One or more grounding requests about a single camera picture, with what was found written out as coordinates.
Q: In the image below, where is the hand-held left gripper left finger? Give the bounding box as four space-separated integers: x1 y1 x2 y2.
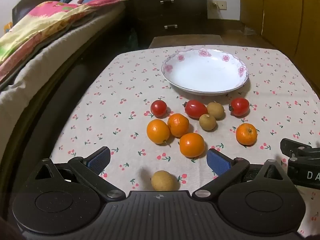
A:
34 146 126 202

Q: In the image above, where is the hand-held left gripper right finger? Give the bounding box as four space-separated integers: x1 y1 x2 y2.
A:
192 148 288 201

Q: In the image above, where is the round red tomato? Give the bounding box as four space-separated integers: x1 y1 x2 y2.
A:
150 100 168 118

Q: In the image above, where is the floral pink yellow blanket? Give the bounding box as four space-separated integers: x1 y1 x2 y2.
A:
0 0 127 67

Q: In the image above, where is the brown wooden stool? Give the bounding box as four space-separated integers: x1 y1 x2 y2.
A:
148 34 224 50

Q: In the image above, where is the yellow wooden wardrobe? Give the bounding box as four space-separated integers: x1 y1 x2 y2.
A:
239 0 320 92

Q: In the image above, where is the white floral plate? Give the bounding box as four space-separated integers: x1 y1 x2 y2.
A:
161 49 250 96

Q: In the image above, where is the cherry print tablecloth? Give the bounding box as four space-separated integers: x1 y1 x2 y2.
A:
50 44 320 238

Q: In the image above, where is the orange mandarin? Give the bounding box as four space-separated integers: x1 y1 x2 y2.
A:
236 123 258 146
146 119 171 145
167 113 190 138
179 133 205 158

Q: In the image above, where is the dark wooden bed frame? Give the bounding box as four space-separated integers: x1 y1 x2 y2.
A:
0 0 140 220

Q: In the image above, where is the tan longan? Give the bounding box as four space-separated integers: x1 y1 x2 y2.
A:
151 170 178 191
199 114 217 131
207 101 225 120

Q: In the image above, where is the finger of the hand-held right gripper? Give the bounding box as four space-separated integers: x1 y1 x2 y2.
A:
280 138 320 159

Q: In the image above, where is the dark wooden nightstand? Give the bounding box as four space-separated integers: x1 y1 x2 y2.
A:
124 0 208 46

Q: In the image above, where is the oblong red tomato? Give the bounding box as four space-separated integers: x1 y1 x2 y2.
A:
183 99 208 119

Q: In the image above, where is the red tomato with stem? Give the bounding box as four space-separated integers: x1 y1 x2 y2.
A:
229 97 250 117

